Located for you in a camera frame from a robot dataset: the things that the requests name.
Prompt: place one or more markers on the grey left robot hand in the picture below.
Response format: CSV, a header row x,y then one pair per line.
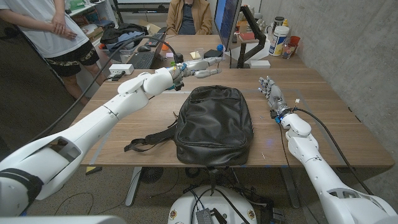
x,y
192,66

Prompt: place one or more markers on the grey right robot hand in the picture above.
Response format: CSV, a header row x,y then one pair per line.
x,y
275,96

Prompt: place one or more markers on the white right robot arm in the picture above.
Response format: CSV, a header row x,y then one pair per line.
x,y
323,180

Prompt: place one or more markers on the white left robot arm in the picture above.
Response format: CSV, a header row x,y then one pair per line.
x,y
93,127

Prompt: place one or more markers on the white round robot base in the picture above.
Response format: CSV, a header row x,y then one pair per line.
x,y
183,208

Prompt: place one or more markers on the black backpack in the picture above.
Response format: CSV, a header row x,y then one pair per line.
x,y
214,124

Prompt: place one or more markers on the pale yellow pad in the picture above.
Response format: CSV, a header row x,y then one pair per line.
x,y
193,55

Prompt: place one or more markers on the clear plastic cup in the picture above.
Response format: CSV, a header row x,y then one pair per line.
x,y
200,53

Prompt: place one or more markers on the small black device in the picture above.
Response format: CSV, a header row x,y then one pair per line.
x,y
178,57

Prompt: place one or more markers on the small green cup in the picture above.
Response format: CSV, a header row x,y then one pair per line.
x,y
172,63

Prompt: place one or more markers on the flat black box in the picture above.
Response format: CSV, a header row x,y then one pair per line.
x,y
213,53

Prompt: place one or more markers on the pink sticky note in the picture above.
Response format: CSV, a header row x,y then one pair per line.
x,y
170,54

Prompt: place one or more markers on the blue ball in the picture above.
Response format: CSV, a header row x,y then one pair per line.
x,y
220,47

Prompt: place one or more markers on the orange cube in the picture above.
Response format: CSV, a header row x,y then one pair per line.
x,y
164,48

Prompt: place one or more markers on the flat white box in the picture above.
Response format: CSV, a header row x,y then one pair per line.
x,y
259,64

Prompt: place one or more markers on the black keyboard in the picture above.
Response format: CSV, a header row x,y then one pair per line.
x,y
155,40

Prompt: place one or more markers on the clear drinking glass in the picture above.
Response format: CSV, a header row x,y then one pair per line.
x,y
287,51

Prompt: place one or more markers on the person in tan jacket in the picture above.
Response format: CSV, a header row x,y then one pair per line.
x,y
202,17

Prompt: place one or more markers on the black laptop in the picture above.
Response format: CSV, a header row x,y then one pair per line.
x,y
143,59

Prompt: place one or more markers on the black computer mouse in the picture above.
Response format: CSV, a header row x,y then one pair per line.
x,y
143,48

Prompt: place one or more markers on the tan cardboard box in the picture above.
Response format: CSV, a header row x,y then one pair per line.
x,y
154,28

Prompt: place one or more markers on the white labelled canister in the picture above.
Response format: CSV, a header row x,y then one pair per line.
x,y
278,40

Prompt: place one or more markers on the computer monitor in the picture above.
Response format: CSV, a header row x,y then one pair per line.
x,y
228,18

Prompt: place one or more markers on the red cup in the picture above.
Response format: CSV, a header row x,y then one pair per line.
x,y
295,40

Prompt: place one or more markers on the red book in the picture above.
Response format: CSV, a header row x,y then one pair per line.
x,y
247,36

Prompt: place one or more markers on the white power strip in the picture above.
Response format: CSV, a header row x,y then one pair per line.
x,y
121,68

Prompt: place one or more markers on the yellow bottle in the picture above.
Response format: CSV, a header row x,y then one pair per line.
x,y
285,23

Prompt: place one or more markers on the black lidded jar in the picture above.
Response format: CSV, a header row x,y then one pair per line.
x,y
277,21

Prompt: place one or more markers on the black plug adapter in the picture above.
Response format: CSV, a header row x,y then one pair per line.
x,y
117,76

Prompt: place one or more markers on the dark clothes pile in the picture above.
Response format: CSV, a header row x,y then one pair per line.
x,y
121,32

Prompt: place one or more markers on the grey table leg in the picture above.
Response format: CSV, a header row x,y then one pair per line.
x,y
289,186

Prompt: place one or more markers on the white shelf unit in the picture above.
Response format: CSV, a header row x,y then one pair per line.
x,y
93,15

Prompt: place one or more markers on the black round fan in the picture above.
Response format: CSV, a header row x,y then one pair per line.
x,y
151,175

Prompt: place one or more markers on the white table leg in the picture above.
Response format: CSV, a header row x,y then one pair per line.
x,y
133,186

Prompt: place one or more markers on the metal module with grille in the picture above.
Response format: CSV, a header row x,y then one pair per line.
x,y
205,216

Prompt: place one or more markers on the person in white shirt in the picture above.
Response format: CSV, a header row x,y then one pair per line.
x,y
56,37

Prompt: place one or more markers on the yellow black floor object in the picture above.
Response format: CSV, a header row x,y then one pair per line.
x,y
92,170

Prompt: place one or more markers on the dark brown partition panel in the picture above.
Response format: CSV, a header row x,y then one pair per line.
x,y
31,93

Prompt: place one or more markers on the white robot torso edge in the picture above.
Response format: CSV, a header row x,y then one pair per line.
x,y
62,220

